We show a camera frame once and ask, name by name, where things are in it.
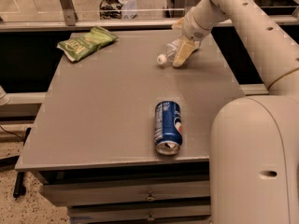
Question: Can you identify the clear plastic bottle blue label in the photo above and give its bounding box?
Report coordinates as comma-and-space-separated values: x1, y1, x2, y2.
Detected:
156, 39, 200, 66

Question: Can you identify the black floor cable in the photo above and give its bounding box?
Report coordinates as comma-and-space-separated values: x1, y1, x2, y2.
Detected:
0, 124, 33, 200

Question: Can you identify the grey drawer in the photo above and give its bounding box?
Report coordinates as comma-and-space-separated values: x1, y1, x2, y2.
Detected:
40, 181, 210, 206
67, 205, 211, 224

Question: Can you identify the blue Pepsi can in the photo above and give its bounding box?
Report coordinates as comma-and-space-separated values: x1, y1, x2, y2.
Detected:
154, 101, 183, 155

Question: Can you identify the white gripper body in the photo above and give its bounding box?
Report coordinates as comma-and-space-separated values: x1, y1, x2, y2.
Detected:
182, 7, 213, 41

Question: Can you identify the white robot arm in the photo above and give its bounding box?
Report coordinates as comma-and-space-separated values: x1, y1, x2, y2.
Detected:
178, 0, 299, 224

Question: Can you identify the left metal railing bracket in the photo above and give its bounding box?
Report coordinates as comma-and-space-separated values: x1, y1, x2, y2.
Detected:
59, 0, 78, 26

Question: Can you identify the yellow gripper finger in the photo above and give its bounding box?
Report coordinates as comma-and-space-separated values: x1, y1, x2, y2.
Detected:
172, 18, 184, 30
173, 36, 200, 67

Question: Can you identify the top grey drawer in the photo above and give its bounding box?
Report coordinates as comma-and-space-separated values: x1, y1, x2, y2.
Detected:
40, 181, 210, 206

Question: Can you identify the white object at left edge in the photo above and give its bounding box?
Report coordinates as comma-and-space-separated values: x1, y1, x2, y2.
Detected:
0, 86, 9, 105

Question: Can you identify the grey drawer cabinet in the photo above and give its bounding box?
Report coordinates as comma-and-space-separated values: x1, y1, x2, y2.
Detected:
17, 30, 242, 224

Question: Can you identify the green jalapeno chip bag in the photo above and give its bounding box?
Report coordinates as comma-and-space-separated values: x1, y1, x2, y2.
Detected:
57, 26, 118, 62

